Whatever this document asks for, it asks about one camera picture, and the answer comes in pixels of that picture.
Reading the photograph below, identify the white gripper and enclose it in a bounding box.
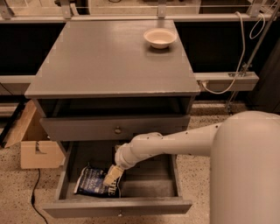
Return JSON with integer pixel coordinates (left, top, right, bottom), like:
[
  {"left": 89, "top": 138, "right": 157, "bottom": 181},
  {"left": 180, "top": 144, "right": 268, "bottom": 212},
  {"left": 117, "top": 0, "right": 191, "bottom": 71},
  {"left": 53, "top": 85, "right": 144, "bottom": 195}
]
[{"left": 103, "top": 143, "right": 140, "bottom": 186}]

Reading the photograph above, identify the blue Kettle chip bag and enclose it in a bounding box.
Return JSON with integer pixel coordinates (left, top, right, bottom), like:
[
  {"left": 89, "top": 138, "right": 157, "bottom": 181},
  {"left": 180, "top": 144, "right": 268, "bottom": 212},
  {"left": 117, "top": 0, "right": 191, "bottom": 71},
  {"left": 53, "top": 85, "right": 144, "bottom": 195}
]
[{"left": 73, "top": 164, "right": 121, "bottom": 198}]

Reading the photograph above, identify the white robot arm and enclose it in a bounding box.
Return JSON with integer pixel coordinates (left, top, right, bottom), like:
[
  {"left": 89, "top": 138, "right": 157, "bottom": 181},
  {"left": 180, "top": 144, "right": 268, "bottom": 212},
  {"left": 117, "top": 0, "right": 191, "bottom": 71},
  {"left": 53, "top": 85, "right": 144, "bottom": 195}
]
[{"left": 104, "top": 111, "right": 280, "bottom": 224}]

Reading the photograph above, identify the open grey lower drawer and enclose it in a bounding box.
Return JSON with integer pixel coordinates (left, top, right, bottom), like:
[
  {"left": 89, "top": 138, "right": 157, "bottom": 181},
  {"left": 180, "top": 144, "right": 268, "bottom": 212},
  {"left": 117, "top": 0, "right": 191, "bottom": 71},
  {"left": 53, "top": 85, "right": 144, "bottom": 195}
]
[{"left": 43, "top": 141, "right": 192, "bottom": 218}]

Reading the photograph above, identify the closed grey upper drawer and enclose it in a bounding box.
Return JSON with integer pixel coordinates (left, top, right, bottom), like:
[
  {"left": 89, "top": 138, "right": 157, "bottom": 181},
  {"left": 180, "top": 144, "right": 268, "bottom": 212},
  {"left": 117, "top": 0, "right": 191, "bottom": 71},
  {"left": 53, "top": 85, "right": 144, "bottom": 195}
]
[{"left": 40, "top": 115, "right": 190, "bottom": 142}]

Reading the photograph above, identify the grey wooden drawer cabinet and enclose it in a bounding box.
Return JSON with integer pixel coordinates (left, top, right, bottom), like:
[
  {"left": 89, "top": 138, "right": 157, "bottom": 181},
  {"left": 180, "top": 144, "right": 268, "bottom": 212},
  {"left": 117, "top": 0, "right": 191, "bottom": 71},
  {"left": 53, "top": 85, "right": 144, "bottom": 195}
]
[{"left": 24, "top": 19, "right": 201, "bottom": 147}]

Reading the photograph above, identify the cardboard box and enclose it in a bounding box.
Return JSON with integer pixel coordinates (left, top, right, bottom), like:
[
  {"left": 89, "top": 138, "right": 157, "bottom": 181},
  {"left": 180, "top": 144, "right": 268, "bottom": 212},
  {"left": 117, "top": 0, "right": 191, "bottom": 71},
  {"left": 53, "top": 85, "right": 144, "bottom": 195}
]
[{"left": 5, "top": 101, "right": 65, "bottom": 169}]

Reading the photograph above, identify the white paper bowl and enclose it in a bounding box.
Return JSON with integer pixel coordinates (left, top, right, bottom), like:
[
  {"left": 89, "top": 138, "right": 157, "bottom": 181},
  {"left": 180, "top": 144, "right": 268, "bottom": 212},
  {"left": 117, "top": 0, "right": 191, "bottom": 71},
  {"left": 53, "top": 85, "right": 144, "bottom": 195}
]
[{"left": 143, "top": 28, "right": 177, "bottom": 49}]

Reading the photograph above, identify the thin metal rod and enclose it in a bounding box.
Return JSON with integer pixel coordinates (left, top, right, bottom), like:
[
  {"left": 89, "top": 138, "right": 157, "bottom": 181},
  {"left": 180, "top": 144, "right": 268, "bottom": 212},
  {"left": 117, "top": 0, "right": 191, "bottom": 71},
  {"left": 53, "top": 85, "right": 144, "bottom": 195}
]
[{"left": 225, "top": 0, "right": 280, "bottom": 114}]

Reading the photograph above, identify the black floor cable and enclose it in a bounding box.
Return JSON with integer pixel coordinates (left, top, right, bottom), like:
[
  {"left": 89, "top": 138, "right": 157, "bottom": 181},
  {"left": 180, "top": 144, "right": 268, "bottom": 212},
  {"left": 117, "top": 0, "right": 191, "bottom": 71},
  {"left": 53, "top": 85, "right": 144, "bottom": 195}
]
[{"left": 30, "top": 168, "right": 49, "bottom": 224}]

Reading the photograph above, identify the white hanging cable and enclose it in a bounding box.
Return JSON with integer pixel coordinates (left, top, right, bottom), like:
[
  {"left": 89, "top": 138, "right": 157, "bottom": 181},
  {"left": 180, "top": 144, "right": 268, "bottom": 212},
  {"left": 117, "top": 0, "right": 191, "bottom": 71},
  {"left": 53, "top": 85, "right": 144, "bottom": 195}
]
[{"left": 200, "top": 11, "right": 266, "bottom": 95}]

